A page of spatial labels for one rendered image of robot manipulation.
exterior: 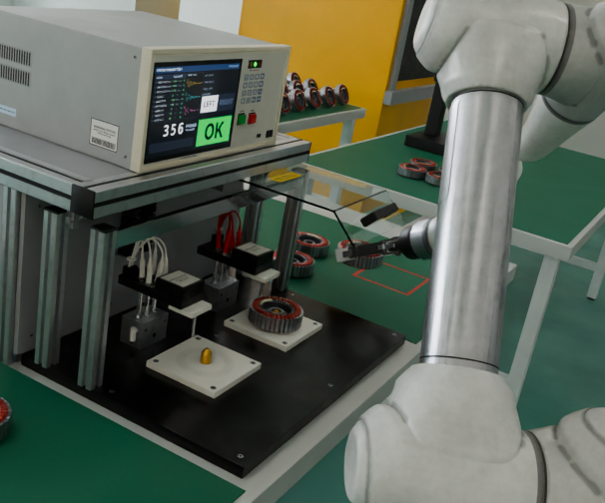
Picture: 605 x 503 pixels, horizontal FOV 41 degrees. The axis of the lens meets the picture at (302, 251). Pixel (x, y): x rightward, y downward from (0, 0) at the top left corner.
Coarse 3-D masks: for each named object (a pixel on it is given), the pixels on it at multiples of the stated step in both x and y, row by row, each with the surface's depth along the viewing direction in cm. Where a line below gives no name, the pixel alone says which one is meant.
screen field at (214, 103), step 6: (204, 96) 143; (210, 96) 145; (216, 96) 147; (222, 96) 148; (228, 96) 150; (234, 96) 152; (204, 102) 144; (210, 102) 146; (216, 102) 147; (222, 102) 149; (228, 102) 151; (204, 108) 145; (210, 108) 146; (216, 108) 148; (222, 108) 150; (228, 108) 151
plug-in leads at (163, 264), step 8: (152, 240) 146; (160, 240) 148; (136, 248) 147; (160, 248) 146; (128, 256) 148; (152, 256) 150; (128, 264) 148; (144, 264) 147; (152, 264) 145; (160, 264) 147; (128, 272) 148; (136, 272) 150; (144, 272) 148; (152, 272) 146; (160, 272) 147
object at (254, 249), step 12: (204, 252) 168; (216, 252) 167; (240, 252) 164; (252, 252) 164; (264, 252) 165; (216, 264) 169; (228, 264) 166; (240, 264) 165; (252, 264) 164; (264, 264) 166; (216, 276) 170; (228, 276) 174; (252, 276) 164; (264, 276) 164; (276, 276) 167
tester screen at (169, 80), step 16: (224, 64) 146; (160, 80) 132; (176, 80) 135; (192, 80) 139; (208, 80) 143; (224, 80) 147; (160, 96) 133; (176, 96) 137; (192, 96) 140; (160, 112) 134; (176, 112) 138; (192, 112) 142; (208, 112) 146; (224, 112) 151; (160, 128) 136; (192, 128) 143; (224, 144) 154
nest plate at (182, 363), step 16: (176, 352) 149; (192, 352) 150; (224, 352) 152; (160, 368) 143; (176, 368) 144; (192, 368) 144; (208, 368) 145; (224, 368) 146; (240, 368) 147; (256, 368) 149; (192, 384) 140; (208, 384) 140; (224, 384) 141
